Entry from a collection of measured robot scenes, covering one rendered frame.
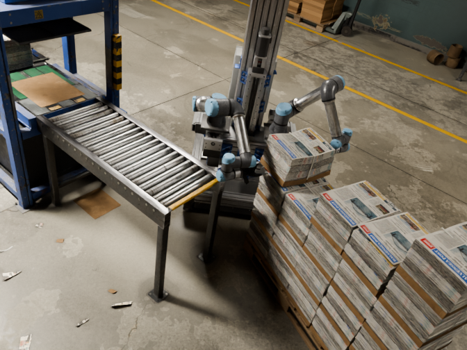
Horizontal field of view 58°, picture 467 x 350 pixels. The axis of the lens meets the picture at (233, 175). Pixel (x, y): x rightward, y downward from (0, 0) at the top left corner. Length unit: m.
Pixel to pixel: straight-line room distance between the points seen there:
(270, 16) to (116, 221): 1.97
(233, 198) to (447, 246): 1.93
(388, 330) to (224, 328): 1.12
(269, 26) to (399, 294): 1.95
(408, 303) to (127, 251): 2.04
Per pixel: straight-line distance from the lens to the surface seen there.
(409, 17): 9.19
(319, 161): 2.82
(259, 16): 3.15
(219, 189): 2.84
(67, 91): 3.68
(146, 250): 3.37
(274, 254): 3.07
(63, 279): 3.25
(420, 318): 2.21
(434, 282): 2.08
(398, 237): 2.39
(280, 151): 2.74
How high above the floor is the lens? 2.52
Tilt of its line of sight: 37 degrees down
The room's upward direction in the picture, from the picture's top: 11 degrees clockwise
